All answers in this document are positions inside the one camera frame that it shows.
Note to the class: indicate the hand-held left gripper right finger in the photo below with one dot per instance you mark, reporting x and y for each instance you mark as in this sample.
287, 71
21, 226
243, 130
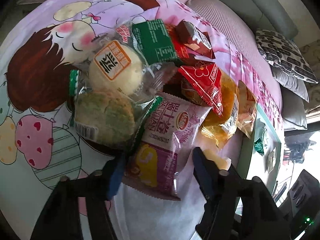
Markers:
200, 170

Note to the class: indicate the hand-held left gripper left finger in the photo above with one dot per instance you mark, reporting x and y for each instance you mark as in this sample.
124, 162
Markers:
116, 180

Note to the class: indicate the purple snack packet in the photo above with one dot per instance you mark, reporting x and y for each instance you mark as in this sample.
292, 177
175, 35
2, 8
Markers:
160, 160

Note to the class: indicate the orange yellow packet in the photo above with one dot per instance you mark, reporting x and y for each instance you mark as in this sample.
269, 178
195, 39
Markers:
220, 120

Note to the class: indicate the cream packet with orange print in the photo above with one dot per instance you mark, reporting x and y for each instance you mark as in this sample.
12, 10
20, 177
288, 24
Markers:
271, 158

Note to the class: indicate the small green packet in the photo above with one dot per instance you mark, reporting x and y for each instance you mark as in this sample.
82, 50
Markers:
258, 147

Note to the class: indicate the clear green cake packet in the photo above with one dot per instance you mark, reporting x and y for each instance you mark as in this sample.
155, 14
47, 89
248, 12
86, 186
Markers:
105, 115

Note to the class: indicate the teal cardboard box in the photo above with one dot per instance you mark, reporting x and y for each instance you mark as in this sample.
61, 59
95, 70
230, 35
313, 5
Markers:
260, 130

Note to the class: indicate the white bun packet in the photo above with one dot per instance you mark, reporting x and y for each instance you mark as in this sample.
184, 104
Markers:
112, 72

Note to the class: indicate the pale yellow jelly cup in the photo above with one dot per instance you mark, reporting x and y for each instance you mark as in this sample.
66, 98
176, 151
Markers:
217, 160

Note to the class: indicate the grey pillow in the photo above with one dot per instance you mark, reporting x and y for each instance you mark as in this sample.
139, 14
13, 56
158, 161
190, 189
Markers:
292, 82

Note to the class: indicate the orange red packet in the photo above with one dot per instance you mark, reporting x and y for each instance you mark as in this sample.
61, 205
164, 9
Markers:
173, 40

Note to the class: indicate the brown snack packet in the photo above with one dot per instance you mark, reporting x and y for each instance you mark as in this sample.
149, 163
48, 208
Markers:
192, 35

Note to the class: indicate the dark green packet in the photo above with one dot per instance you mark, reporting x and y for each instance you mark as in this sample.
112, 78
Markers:
152, 42

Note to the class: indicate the printed blanket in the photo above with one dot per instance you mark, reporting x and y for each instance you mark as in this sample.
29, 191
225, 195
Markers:
37, 67

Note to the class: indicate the black and white patterned pillow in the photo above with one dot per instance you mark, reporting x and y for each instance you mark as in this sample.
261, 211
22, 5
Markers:
282, 52

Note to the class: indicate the pink textured bedspread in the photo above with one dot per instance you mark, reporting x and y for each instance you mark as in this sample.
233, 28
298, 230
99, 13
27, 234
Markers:
232, 30

